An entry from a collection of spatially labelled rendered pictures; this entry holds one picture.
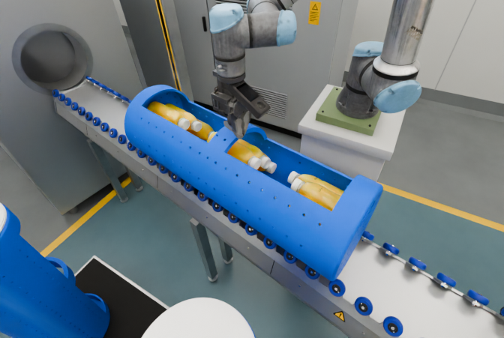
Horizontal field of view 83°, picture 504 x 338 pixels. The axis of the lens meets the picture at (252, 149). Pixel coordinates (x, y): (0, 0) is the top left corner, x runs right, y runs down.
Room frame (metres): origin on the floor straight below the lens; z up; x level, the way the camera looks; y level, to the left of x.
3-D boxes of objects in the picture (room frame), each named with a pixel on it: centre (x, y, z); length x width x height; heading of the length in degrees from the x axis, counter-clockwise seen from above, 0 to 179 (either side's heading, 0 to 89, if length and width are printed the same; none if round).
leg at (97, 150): (1.41, 1.03, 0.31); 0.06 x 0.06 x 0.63; 49
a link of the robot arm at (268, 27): (0.69, -0.06, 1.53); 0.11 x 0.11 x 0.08; 6
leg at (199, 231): (0.77, 0.28, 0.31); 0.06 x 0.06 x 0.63; 49
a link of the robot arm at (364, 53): (0.84, -0.39, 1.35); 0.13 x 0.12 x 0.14; 6
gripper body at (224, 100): (0.67, 0.05, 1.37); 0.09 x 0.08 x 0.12; 50
